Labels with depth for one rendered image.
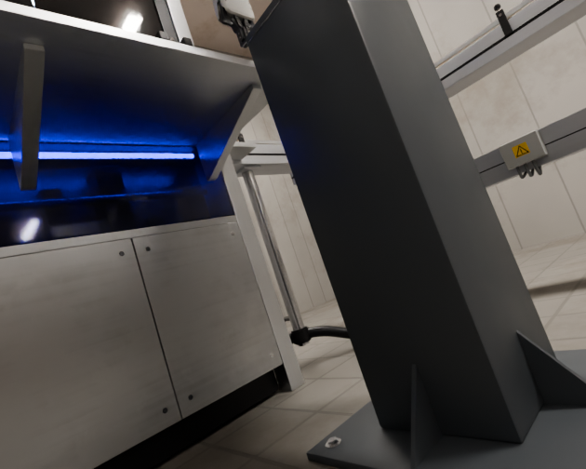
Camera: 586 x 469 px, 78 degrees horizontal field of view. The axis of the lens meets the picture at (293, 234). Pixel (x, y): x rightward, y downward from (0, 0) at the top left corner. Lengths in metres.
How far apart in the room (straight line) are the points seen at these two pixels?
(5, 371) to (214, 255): 0.56
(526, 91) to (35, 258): 3.03
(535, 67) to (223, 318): 2.75
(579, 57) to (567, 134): 1.69
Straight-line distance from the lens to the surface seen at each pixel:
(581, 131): 1.51
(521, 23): 1.59
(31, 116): 0.91
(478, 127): 3.28
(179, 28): 1.58
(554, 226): 3.16
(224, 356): 1.11
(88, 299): 1.00
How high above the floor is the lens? 0.33
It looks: 7 degrees up
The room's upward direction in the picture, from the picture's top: 19 degrees counter-clockwise
